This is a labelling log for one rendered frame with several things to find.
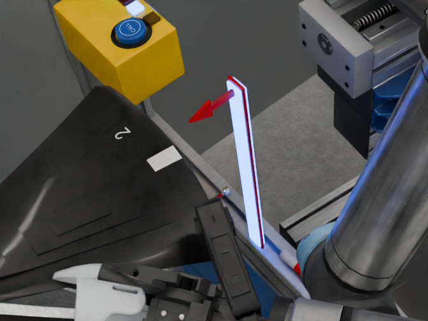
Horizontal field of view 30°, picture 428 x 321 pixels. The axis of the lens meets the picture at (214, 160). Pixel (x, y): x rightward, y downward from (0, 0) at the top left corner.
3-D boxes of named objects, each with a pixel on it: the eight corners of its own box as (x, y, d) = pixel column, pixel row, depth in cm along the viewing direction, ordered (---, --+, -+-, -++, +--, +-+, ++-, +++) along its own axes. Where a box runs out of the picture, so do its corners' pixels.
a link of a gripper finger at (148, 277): (93, 272, 67) (194, 293, 65) (99, 255, 67) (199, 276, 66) (104, 292, 71) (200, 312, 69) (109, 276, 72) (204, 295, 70)
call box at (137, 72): (70, 57, 118) (50, 4, 110) (125, 22, 121) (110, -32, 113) (130, 118, 110) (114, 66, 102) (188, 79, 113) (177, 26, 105)
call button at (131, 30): (111, 35, 106) (108, 27, 104) (135, 20, 107) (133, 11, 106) (128, 51, 104) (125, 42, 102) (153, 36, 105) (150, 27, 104)
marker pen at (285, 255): (278, 253, 106) (358, 323, 99) (286, 246, 106) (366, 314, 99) (278, 259, 107) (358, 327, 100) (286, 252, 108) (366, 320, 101)
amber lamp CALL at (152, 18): (142, 20, 106) (142, 16, 106) (153, 13, 107) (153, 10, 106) (150, 27, 105) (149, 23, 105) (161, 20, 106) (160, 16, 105)
